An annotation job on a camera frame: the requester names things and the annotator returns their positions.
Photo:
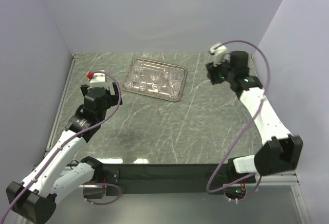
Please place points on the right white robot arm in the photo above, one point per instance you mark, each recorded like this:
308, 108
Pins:
280, 151

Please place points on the clear glass four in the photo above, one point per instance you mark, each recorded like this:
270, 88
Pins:
128, 83

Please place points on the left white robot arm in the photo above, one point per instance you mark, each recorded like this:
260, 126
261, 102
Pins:
36, 197

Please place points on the clear glass six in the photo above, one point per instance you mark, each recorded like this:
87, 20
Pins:
157, 87

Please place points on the black base crossbar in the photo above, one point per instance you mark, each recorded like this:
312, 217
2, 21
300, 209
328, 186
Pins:
156, 178

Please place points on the clear glass one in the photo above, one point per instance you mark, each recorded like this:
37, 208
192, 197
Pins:
139, 65

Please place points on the clear glass seven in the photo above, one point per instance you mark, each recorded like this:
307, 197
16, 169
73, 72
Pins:
174, 91

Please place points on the clear glass eight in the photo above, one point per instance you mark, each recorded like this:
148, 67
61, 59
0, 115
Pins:
155, 75

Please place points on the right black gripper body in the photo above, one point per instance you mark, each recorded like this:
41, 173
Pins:
221, 73

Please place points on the aluminium rail frame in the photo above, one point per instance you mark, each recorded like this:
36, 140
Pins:
208, 125

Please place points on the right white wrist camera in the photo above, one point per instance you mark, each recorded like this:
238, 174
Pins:
218, 51

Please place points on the clear glass two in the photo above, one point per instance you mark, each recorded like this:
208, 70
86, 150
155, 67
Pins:
166, 71

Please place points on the clear glass three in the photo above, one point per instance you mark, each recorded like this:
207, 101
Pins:
133, 73

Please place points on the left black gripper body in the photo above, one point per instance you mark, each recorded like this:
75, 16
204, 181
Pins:
111, 99

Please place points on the silver metal tray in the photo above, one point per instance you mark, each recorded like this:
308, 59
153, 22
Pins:
178, 77

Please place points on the clear glass five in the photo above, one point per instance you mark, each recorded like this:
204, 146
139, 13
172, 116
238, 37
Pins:
143, 86

